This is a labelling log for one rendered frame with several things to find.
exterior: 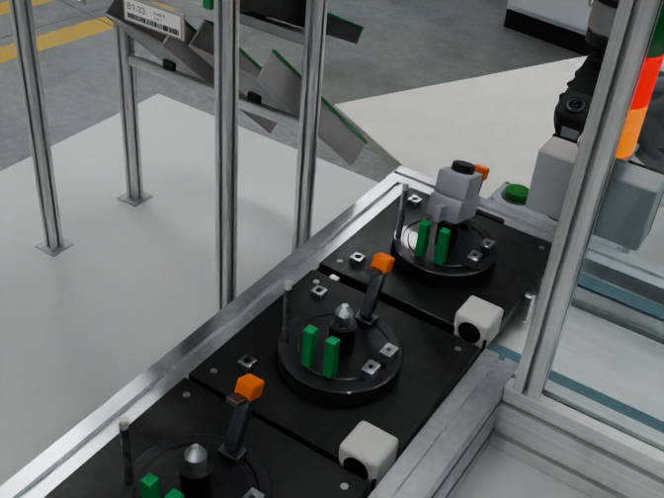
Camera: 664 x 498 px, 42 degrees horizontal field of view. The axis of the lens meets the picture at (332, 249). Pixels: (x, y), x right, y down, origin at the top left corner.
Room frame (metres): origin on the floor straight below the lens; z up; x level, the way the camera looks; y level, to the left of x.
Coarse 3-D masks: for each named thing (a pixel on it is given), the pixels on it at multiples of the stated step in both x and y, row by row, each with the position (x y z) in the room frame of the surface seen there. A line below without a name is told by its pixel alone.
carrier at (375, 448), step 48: (288, 288) 0.72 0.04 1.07; (336, 288) 0.85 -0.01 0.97; (240, 336) 0.75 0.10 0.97; (288, 336) 0.72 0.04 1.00; (336, 336) 0.71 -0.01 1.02; (384, 336) 0.75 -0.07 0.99; (432, 336) 0.78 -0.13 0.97; (288, 384) 0.68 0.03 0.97; (336, 384) 0.66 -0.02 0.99; (384, 384) 0.67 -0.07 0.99; (432, 384) 0.70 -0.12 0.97; (288, 432) 0.61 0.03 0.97; (336, 432) 0.62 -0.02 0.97; (384, 432) 0.60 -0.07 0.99
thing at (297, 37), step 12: (156, 0) 0.90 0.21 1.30; (168, 0) 0.90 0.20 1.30; (180, 0) 0.89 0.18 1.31; (192, 0) 0.88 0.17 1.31; (192, 12) 0.88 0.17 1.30; (204, 12) 0.87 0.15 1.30; (240, 12) 1.06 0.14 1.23; (252, 24) 1.05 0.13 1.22; (264, 24) 1.04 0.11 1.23; (276, 24) 1.03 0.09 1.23; (288, 36) 1.02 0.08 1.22; (300, 36) 1.01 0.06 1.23
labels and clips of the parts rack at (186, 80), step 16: (80, 0) 0.96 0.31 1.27; (128, 0) 0.92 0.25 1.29; (144, 0) 0.91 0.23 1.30; (208, 0) 0.86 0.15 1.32; (128, 16) 0.92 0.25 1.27; (144, 16) 0.91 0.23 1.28; (160, 16) 0.90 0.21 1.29; (176, 16) 0.89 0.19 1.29; (256, 16) 1.05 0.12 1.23; (160, 32) 0.90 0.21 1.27; (176, 32) 0.89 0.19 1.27; (144, 64) 1.15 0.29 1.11; (160, 64) 1.14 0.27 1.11; (176, 80) 1.12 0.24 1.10; (192, 80) 1.10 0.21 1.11; (240, 96) 1.07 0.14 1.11; (256, 96) 1.05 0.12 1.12; (256, 112) 1.05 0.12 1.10; (272, 112) 1.03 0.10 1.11
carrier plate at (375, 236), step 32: (416, 192) 1.09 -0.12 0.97; (384, 224) 1.00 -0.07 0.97; (480, 224) 1.02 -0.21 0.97; (512, 256) 0.95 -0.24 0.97; (544, 256) 0.96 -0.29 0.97; (384, 288) 0.86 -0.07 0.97; (416, 288) 0.87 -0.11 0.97; (448, 288) 0.87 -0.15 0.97; (480, 288) 0.88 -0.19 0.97; (512, 288) 0.88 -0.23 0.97; (448, 320) 0.81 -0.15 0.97
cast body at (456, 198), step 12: (444, 168) 0.95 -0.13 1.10; (456, 168) 0.95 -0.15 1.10; (468, 168) 0.95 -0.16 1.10; (444, 180) 0.94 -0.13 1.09; (456, 180) 0.93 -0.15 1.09; (468, 180) 0.93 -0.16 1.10; (480, 180) 0.96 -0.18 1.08; (432, 192) 0.94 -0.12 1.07; (444, 192) 0.93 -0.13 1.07; (456, 192) 0.93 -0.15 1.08; (468, 192) 0.93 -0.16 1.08; (432, 204) 0.93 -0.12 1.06; (444, 204) 0.92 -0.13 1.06; (456, 204) 0.92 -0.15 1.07; (468, 204) 0.93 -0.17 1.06; (432, 216) 0.90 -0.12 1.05; (444, 216) 0.91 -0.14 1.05; (456, 216) 0.91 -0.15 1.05; (468, 216) 0.94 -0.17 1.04
